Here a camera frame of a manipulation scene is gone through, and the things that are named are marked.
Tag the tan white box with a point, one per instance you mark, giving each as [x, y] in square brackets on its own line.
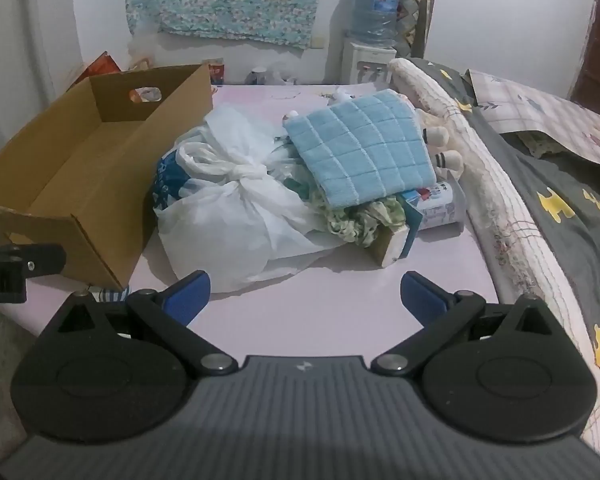
[387, 245]

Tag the cream plush toy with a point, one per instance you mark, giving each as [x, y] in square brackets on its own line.
[440, 147]

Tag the light blue checked towel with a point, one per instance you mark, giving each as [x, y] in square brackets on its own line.
[360, 150]

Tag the blue striped cloth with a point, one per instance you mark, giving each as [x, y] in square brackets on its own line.
[107, 294]

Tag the small white plastic bag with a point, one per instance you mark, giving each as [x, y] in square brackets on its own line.
[281, 77]

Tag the small red packet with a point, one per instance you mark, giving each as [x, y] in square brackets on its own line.
[217, 72]

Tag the large white plastic bag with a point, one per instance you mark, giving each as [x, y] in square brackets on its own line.
[230, 220]

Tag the white cup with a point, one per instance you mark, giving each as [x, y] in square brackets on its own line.
[256, 76]

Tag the green floral cloth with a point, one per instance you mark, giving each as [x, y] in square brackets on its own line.
[350, 220]

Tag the brown cardboard box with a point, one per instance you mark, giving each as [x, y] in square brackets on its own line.
[80, 160]

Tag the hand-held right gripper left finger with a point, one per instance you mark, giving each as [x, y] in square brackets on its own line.
[187, 294]

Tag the blue teal tissue pack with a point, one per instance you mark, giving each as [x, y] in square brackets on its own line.
[167, 180]

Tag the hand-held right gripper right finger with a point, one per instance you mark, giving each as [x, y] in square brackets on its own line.
[421, 296]

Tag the pink checked pillow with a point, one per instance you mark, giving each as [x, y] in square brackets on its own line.
[545, 110]

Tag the floral wall cloth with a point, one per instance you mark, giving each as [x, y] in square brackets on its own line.
[220, 0]

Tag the cream plaid quilt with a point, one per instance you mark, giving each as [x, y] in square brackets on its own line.
[485, 185]

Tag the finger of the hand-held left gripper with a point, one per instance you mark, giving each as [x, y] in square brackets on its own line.
[42, 260]

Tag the white curtain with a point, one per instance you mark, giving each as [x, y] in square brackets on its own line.
[20, 35]

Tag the grey cat-print blanket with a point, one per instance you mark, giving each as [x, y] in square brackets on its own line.
[555, 240]

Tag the red printed bag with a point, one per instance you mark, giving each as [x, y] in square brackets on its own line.
[102, 65]

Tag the white water dispenser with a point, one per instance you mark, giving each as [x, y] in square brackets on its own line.
[367, 60]

